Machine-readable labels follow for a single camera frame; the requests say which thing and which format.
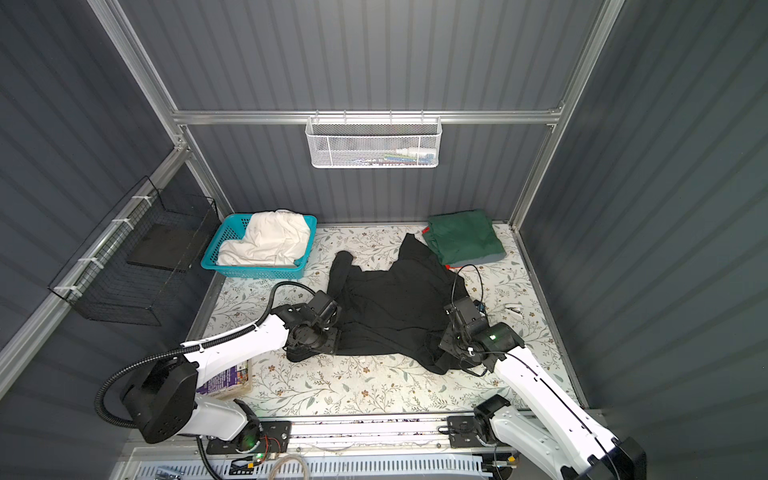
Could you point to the teal plastic laundry basket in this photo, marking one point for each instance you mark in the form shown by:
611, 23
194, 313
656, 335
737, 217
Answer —
234, 227

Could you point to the white wire wall basket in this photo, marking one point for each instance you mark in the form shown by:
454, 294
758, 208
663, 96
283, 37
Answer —
369, 144

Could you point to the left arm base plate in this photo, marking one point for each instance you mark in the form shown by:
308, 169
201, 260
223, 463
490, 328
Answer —
270, 437

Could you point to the black wire side basket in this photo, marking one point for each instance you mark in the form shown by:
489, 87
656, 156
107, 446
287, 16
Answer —
145, 269

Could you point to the purple book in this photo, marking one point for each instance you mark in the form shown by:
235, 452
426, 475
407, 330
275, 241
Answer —
230, 383

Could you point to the folded green t-shirt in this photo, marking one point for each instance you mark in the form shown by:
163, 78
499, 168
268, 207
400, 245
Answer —
461, 235

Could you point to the white bottle in basket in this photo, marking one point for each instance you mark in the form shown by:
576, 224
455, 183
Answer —
417, 152

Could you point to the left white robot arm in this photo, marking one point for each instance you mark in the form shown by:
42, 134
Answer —
162, 396

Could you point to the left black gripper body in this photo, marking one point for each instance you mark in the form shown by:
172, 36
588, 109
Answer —
325, 339

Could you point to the white t-shirt in basket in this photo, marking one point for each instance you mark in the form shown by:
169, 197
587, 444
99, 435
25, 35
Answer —
272, 239

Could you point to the folded grey t-shirt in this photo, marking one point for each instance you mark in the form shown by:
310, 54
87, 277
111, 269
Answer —
491, 258

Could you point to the black t-shirt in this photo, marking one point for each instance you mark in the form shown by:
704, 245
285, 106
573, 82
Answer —
400, 310

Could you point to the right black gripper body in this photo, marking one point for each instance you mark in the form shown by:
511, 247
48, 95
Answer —
453, 341

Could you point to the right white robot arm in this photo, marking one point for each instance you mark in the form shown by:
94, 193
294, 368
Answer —
560, 438

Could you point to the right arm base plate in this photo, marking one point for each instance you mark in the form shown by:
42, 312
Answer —
466, 431

